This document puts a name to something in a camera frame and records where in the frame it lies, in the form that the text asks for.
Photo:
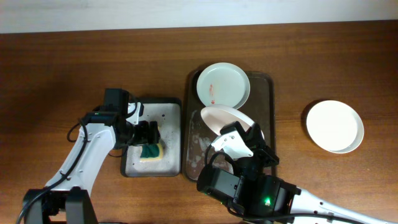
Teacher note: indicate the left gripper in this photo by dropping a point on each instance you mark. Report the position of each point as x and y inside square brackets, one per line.
[143, 137]

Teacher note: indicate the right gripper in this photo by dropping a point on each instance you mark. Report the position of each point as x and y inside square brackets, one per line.
[255, 142]

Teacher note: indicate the green and yellow sponge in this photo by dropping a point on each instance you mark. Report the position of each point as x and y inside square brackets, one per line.
[153, 150]

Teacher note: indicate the pale green plate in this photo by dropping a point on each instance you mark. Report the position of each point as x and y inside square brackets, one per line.
[223, 84]

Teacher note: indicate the white plate with green tint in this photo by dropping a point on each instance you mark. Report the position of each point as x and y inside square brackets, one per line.
[334, 126]

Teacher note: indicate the pinkish white plate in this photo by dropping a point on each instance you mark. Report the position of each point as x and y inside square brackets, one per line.
[218, 116]

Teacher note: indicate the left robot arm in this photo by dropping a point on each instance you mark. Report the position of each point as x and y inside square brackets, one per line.
[115, 125]

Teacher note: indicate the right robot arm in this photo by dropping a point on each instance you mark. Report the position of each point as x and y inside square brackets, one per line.
[234, 176]

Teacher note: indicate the small grey metal tray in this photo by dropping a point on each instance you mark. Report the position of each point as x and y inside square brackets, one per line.
[167, 113]

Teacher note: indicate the large brown serving tray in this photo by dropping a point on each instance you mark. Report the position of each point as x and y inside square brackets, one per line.
[197, 135]

